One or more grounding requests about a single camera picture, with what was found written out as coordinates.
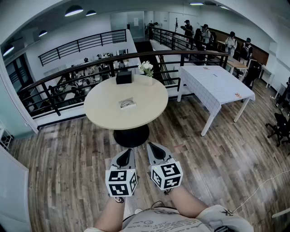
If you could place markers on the wooden desk with white legs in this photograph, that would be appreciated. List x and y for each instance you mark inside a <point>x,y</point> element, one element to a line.
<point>238,63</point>

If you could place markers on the white panel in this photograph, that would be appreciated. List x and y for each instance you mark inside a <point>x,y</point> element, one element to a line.
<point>11,192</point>

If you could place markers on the beige vase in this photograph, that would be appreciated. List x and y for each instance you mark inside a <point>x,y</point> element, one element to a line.
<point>150,81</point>

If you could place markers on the white flower bouquet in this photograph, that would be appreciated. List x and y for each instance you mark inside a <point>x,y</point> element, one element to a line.
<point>146,66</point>

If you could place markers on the white table frame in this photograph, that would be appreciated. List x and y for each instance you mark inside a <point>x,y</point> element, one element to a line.
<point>281,213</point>

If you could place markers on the table with white grid cloth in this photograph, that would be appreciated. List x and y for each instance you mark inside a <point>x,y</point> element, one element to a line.
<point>215,86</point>

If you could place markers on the frosted glass door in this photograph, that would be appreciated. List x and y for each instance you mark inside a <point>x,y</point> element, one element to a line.
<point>135,25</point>

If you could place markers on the black box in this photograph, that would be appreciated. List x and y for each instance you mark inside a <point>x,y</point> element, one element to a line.
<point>123,77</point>

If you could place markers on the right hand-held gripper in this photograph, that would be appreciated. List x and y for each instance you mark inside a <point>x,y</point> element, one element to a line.
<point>167,175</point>

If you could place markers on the person's left forearm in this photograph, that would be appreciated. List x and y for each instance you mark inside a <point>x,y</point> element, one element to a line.
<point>111,215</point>

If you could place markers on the black metal railing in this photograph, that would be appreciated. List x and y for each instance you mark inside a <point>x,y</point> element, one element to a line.
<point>79,42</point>
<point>172,36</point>

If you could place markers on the person's right forearm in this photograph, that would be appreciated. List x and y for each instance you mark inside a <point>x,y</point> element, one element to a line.
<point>188,204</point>

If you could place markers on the person's white printed shirt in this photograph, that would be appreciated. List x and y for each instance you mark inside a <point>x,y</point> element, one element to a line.
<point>163,222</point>

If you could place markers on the black office chair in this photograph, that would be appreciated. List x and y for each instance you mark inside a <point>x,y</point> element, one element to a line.
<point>279,127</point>

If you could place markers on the round ceiling lamp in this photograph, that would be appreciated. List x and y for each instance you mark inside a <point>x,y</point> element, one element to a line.
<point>8,50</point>
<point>91,13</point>
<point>42,33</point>
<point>73,11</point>

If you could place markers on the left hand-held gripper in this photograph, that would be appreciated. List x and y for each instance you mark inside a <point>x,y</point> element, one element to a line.
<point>117,183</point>

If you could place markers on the small white case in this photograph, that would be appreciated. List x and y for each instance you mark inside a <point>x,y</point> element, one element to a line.
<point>133,104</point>

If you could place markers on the dark railing with wooden handrail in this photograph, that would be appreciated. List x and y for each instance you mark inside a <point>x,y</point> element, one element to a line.
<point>158,52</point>

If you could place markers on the coat rack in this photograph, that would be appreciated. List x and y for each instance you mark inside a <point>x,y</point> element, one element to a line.
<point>176,25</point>

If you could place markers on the round beige table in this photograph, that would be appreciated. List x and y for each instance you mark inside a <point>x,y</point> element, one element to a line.
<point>104,106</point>

